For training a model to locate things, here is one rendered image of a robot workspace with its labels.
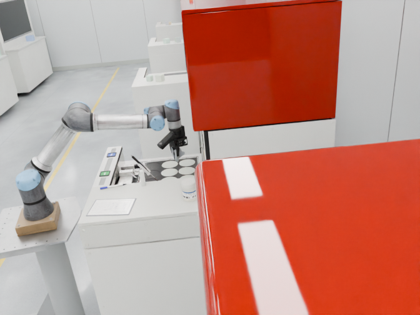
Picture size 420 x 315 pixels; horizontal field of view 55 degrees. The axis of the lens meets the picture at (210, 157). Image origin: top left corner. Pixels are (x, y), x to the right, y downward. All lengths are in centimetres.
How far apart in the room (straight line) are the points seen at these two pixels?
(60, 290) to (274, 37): 179
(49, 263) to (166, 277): 68
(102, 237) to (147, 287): 37
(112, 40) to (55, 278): 829
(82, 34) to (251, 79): 857
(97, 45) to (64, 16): 96
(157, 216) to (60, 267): 76
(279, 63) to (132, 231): 107
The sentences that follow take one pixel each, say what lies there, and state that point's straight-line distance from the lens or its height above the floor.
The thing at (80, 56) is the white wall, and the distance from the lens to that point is 1050.
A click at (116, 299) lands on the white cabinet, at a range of 223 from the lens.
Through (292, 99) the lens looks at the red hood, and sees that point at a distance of 209.
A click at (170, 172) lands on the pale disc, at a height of 90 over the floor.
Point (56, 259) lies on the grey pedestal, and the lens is 241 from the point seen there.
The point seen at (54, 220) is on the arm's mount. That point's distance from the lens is 223.
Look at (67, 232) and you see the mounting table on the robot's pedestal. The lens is 220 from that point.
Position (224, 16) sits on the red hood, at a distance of 195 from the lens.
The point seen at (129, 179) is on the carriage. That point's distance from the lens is 244.
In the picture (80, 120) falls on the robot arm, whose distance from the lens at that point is 205.
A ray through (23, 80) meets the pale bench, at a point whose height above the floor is 32.
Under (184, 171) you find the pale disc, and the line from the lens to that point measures 239.
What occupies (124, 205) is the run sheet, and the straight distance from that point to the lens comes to 201.
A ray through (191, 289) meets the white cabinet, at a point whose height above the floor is 50.
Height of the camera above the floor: 198
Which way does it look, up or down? 25 degrees down
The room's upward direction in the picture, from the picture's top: 5 degrees counter-clockwise
